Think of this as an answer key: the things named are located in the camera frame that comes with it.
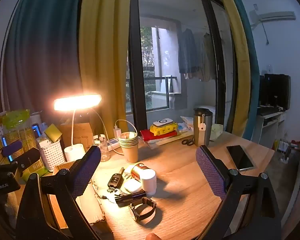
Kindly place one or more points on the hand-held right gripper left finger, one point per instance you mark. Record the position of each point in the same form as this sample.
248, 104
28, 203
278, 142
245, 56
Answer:
86, 171

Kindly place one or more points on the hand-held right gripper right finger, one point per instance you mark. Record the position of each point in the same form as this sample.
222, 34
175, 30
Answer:
211, 172

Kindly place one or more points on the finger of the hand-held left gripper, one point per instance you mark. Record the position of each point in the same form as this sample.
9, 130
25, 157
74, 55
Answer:
12, 147
27, 156

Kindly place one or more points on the black car key with keys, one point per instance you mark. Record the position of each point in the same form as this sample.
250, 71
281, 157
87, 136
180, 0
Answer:
114, 178

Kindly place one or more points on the cardboard box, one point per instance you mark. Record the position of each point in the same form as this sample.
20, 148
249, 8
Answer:
90, 205

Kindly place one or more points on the white charger adapter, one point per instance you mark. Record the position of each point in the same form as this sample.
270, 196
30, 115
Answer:
128, 175
117, 133

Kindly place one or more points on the white earbud case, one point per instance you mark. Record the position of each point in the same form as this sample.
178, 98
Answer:
132, 186

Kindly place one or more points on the red metal can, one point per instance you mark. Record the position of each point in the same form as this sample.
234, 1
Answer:
137, 171

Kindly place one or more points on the black flashlight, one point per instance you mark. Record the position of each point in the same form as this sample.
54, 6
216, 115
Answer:
130, 198

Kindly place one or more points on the white pill bottle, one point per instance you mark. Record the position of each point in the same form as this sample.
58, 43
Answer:
149, 180

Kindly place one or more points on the black wristwatch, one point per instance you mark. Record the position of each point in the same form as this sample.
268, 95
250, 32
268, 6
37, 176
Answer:
142, 208

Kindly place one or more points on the person's right hand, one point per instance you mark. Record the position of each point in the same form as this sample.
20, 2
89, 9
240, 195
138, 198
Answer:
154, 237

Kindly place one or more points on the small white box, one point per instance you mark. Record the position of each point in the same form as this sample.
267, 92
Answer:
43, 143

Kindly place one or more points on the white plastic basket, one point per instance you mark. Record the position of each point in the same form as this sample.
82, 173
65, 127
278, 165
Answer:
51, 156

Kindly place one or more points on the phone with lit screen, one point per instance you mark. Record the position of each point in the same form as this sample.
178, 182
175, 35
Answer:
36, 130

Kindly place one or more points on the clear glass jar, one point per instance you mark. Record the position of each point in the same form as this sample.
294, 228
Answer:
103, 148

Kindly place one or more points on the black smartphone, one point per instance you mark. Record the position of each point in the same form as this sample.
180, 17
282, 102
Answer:
241, 158

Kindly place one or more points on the yellow green sponge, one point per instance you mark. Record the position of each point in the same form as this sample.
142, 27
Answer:
52, 133

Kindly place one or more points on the brown lamp carton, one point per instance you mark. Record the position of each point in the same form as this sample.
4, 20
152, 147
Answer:
77, 135

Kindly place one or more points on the black scissors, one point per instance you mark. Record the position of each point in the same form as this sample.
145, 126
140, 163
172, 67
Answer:
188, 142

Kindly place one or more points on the white power strip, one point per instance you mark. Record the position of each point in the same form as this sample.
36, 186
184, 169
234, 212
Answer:
113, 143

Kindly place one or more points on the pale green packet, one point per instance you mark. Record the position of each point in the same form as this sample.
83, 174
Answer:
217, 131

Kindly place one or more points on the steel travel tumbler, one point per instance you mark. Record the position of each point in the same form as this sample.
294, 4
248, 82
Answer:
202, 127

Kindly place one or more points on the stack of brown paper cups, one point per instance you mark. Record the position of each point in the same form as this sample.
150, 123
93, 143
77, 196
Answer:
129, 147

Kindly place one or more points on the white paper packets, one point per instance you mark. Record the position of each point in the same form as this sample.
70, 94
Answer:
186, 125

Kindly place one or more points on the red book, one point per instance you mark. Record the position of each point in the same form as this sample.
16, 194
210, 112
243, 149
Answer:
155, 136

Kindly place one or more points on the white power bank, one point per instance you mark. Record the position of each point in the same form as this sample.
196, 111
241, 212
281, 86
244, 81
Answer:
163, 123

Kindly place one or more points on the white desk lamp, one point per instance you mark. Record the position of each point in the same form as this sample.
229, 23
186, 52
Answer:
77, 102

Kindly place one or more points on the white computer desk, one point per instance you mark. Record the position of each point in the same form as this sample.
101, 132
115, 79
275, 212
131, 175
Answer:
265, 125

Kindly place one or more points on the teal curtain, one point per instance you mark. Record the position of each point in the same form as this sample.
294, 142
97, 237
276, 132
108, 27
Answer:
253, 80
45, 42

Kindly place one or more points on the black monitor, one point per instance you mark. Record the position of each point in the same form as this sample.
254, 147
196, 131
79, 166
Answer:
277, 91

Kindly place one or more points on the yellow curtain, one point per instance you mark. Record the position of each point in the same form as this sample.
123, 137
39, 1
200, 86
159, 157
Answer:
241, 67
102, 42

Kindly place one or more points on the hanging blue jacket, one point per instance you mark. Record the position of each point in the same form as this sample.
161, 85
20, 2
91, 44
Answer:
188, 52

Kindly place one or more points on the white air conditioner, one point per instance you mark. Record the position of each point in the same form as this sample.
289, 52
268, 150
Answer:
275, 16

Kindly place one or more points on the black sliding door frame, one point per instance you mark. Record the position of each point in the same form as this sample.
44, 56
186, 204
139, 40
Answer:
135, 55

